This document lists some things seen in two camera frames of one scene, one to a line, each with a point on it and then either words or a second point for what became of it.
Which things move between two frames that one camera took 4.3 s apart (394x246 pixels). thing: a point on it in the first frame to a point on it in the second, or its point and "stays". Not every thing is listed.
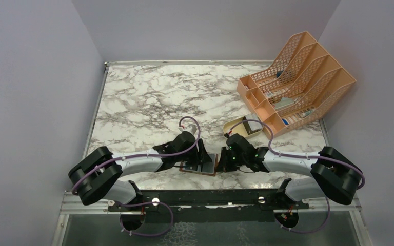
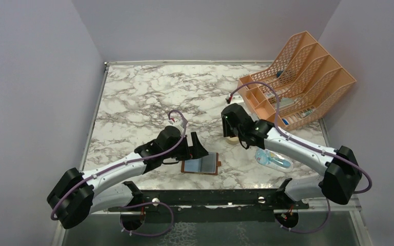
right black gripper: x=223 y=165 to x=227 y=130
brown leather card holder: x=209 y=168 stays
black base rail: x=209 y=205 stays
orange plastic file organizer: x=302 y=82 stays
